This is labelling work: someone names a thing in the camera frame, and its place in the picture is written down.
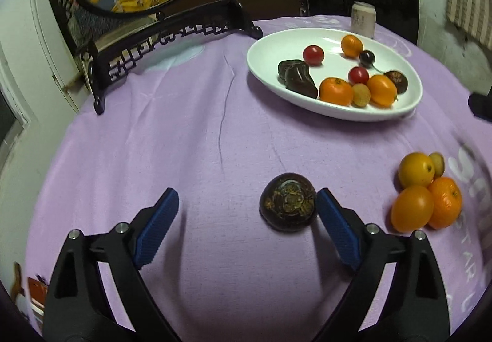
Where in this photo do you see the dark mangosteen on plate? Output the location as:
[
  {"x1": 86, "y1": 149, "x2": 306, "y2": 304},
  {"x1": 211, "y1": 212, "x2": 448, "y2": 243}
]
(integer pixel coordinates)
[{"x1": 278, "y1": 59, "x2": 309, "y2": 84}]

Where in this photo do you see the red cherry tomato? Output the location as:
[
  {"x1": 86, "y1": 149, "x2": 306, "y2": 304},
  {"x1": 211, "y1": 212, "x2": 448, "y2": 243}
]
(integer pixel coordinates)
[
  {"x1": 348, "y1": 67, "x2": 370, "y2": 85},
  {"x1": 303, "y1": 45, "x2": 324, "y2": 67}
]

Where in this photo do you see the small orange tangerine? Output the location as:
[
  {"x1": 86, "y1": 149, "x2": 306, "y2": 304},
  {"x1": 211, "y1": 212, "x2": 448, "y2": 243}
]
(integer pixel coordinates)
[{"x1": 340, "y1": 34, "x2": 364, "y2": 59}]

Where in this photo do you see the ribbed orange tangerine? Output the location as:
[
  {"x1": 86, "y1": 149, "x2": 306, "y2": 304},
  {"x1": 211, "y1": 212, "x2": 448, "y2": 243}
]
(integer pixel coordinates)
[{"x1": 428, "y1": 176, "x2": 463, "y2": 230}]

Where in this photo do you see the dark cherry with stem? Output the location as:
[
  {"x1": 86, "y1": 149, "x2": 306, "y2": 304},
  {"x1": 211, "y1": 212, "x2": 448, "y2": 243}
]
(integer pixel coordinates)
[{"x1": 359, "y1": 50, "x2": 384, "y2": 74}]

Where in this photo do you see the pink beverage can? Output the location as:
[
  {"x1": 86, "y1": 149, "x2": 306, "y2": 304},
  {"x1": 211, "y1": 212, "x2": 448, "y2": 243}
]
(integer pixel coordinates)
[{"x1": 351, "y1": 2, "x2": 376, "y2": 38}]

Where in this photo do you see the tan longan on cloth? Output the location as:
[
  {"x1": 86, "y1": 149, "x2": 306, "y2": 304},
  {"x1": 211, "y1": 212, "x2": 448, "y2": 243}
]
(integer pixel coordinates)
[{"x1": 429, "y1": 152, "x2": 445, "y2": 178}]

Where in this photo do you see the smooth orange fruit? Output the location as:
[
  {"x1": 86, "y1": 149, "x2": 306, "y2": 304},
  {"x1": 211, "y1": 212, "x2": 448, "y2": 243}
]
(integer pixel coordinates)
[{"x1": 390, "y1": 186, "x2": 434, "y2": 233}]

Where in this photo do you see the yellow orange fruit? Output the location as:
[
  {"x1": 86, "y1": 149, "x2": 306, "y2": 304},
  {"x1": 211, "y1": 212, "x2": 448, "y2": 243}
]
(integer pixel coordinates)
[{"x1": 397, "y1": 152, "x2": 435, "y2": 188}]

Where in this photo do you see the small tan longan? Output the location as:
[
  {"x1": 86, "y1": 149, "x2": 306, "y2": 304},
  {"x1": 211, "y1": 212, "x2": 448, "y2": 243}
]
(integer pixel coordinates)
[{"x1": 352, "y1": 83, "x2": 371, "y2": 108}]

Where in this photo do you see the purple tablecloth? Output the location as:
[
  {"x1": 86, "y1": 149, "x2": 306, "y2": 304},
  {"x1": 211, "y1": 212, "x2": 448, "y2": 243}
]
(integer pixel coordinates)
[{"x1": 24, "y1": 27, "x2": 491, "y2": 341}]

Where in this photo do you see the dark mangosteen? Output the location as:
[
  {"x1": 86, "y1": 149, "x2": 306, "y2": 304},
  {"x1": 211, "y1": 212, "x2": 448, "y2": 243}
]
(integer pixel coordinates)
[
  {"x1": 259, "y1": 173, "x2": 317, "y2": 233},
  {"x1": 284, "y1": 67, "x2": 318, "y2": 99},
  {"x1": 278, "y1": 59, "x2": 309, "y2": 84}
]

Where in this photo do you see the orange tangerine on plate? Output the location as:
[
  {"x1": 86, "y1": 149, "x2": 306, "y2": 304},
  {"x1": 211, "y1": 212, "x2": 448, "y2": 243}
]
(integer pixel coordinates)
[{"x1": 319, "y1": 77, "x2": 354, "y2": 107}]

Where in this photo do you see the brown passion fruit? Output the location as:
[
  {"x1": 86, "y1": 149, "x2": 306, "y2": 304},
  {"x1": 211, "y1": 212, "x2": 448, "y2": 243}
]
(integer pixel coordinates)
[{"x1": 384, "y1": 70, "x2": 408, "y2": 94}]

